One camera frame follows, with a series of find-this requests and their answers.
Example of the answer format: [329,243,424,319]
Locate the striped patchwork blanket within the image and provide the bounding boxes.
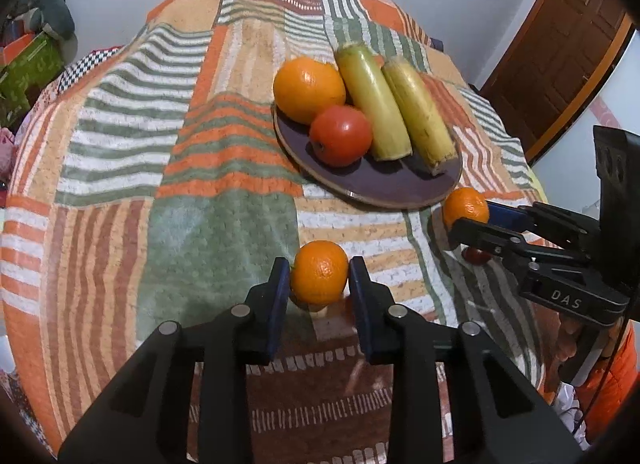
[0,0,556,464]

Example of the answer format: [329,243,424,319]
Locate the brown wooden door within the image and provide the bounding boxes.
[480,0,636,165]

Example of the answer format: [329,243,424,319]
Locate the purple plate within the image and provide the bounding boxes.
[273,104,463,209]

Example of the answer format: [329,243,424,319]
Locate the yellow-green banana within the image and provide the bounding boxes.
[334,44,413,162]
[382,56,458,175]

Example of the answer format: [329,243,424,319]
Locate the person's right hand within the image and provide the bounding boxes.
[555,316,581,362]

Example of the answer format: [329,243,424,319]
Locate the large orange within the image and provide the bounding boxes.
[273,58,347,125]

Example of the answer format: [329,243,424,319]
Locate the dark red jujube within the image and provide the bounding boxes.
[462,245,493,265]

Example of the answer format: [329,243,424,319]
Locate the grey pillow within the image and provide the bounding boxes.
[20,0,78,57]

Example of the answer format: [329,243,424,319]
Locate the red tomato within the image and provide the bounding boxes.
[309,106,374,167]

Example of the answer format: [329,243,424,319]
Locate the orange box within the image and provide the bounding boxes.
[1,34,36,67]

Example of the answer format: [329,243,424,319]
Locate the black white checkered cloth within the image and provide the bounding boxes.
[57,46,126,92]

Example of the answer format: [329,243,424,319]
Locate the floral quilt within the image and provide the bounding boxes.
[0,126,16,195]

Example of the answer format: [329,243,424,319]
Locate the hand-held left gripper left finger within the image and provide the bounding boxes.
[57,256,291,464]

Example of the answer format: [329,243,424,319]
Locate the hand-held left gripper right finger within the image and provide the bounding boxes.
[348,256,583,464]

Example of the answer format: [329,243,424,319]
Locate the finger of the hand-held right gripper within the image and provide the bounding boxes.
[485,200,591,245]
[450,218,591,269]

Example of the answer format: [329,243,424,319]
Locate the small mandarin orange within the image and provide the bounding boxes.
[290,240,349,306]
[442,187,491,232]

